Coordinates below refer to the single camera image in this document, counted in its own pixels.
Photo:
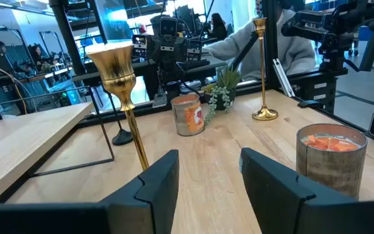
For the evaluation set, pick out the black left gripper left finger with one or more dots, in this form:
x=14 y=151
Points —
x=154 y=195

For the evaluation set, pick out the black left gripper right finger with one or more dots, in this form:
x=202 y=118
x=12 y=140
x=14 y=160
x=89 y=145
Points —
x=271 y=195

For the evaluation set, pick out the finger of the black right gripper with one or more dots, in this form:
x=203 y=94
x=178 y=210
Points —
x=164 y=55
x=172 y=53

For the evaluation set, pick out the gold candlestick holder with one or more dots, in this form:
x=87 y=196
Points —
x=117 y=74
x=265 y=113

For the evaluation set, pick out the black candlestick holder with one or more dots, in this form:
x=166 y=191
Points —
x=122 y=138

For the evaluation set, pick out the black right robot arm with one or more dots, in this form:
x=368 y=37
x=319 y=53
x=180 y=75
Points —
x=170 y=81

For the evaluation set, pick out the person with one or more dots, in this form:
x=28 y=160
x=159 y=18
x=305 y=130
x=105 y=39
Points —
x=291 y=52
x=38 y=57
x=218 y=27

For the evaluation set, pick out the succulent plant in dark pot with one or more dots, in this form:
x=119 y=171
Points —
x=226 y=81

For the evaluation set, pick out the bright blue screen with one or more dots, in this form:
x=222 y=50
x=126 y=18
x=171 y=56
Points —
x=115 y=18

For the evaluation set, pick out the black control box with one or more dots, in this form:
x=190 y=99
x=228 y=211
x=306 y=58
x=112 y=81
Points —
x=323 y=91

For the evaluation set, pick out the wooden riser shelf black legs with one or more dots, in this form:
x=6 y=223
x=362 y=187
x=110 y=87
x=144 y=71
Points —
x=21 y=143

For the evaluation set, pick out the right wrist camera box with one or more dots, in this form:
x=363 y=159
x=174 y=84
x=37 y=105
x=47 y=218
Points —
x=168 y=27

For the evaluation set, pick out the silver aluminium bracket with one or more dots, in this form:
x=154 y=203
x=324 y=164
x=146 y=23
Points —
x=282 y=78

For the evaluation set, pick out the black frame clip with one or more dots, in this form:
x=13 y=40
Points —
x=310 y=103

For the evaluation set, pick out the black aluminium table frame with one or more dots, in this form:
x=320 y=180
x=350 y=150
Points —
x=65 y=35

